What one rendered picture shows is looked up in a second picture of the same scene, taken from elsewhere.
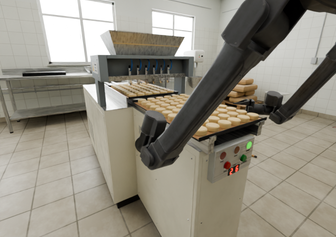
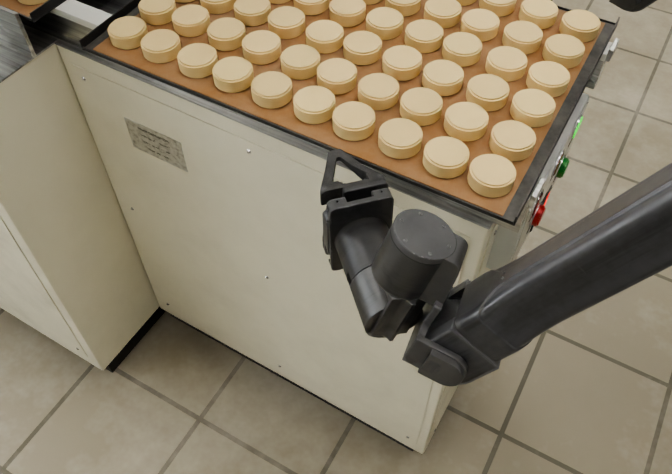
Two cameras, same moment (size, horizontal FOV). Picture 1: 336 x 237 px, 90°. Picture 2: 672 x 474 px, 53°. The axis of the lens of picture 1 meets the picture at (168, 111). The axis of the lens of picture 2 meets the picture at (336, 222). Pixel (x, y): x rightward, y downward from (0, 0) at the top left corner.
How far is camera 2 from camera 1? 0.44 m
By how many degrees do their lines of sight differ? 41
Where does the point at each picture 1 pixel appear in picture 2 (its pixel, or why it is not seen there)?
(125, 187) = (120, 311)
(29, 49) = not seen: outside the picture
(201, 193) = not seen: hidden behind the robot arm
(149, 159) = (460, 374)
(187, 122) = (607, 288)
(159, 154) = (490, 354)
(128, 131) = (69, 144)
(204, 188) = not seen: hidden behind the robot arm
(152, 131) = (436, 289)
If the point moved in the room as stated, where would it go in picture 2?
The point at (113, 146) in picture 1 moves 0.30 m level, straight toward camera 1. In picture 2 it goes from (38, 225) to (151, 331)
